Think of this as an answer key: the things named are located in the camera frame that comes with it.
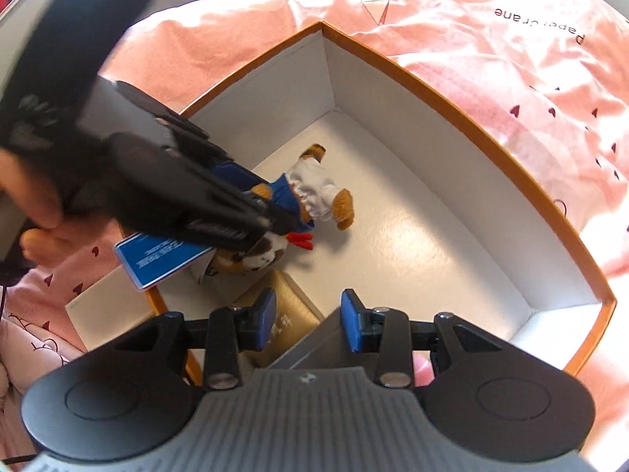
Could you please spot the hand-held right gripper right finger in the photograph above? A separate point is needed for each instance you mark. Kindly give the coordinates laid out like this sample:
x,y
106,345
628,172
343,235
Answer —
x,y
351,322

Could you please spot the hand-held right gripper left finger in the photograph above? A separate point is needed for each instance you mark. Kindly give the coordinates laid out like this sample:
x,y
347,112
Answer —
x,y
268,317

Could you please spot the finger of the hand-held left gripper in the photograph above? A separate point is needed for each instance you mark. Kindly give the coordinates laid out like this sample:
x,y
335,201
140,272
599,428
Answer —
x,y
231,172
196,206

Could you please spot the gold box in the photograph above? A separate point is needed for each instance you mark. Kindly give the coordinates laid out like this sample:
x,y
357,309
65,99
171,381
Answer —
x,y
292,305

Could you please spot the grey box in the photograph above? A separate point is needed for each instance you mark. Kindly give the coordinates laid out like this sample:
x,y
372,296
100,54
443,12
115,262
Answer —
x,y
319,344

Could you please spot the white and brown plush toy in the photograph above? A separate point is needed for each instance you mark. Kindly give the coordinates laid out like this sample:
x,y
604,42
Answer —
x,y
255,258

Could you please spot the blue card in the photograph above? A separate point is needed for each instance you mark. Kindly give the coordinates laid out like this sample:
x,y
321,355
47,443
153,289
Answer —
x,y
152,260

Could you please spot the teddy bear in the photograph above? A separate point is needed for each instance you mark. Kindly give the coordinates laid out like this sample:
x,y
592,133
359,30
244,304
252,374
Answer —
x,y
314,191

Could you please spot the orange cardboard box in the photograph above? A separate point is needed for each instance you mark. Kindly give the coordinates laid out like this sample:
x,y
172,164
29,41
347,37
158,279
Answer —
x,y
442,206

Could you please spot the person's left hand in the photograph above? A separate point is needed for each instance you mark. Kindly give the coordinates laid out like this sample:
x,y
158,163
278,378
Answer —
x,y
34,196

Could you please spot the white cardboard lid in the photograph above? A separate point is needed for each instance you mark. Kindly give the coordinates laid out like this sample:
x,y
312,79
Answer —
x,y
108,305

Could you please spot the pale printed cloth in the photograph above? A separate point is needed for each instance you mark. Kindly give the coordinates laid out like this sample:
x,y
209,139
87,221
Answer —
x,y
29,354

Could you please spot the pink printed blanket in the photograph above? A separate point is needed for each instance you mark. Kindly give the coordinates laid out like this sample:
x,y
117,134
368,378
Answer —
x,y
467,34

